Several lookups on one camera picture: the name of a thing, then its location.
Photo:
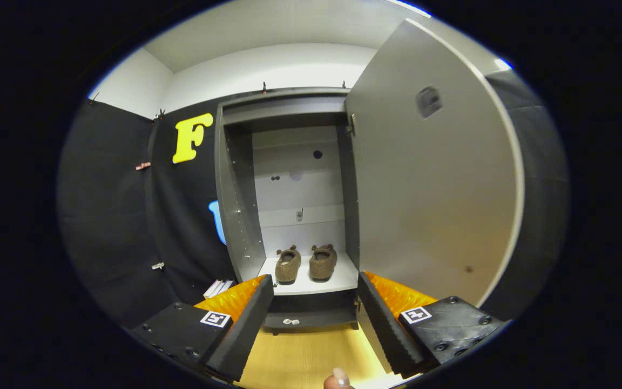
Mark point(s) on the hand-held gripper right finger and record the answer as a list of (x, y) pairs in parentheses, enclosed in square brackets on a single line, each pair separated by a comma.
[(384, 324)]

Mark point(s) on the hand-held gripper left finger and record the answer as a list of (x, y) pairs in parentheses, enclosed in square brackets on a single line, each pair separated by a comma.
[(243, 327)]

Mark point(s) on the brown fluffy shoe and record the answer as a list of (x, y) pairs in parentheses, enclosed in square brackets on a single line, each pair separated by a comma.
[(323, 263), (288, 266)]

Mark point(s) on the grey shoe cabinet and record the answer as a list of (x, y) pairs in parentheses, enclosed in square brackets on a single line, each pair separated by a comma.
[(241, 216)]

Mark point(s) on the metal cabinet hinge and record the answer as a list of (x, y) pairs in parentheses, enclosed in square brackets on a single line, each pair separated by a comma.
[(351, 124)]

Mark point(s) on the white spine book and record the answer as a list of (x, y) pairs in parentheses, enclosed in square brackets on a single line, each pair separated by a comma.
[(213, 289)]

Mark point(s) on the black backdrop cloth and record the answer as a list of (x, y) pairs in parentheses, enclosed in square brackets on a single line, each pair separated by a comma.
[(111, 216)]

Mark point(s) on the red clip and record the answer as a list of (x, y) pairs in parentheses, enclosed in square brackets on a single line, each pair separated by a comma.
[(142, 165)]

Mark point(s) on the small ceiling light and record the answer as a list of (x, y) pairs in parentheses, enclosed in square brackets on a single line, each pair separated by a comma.
[(504, 64)]

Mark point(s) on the long ceiling light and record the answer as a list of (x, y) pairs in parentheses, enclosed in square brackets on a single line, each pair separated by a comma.
[(411, 7)]

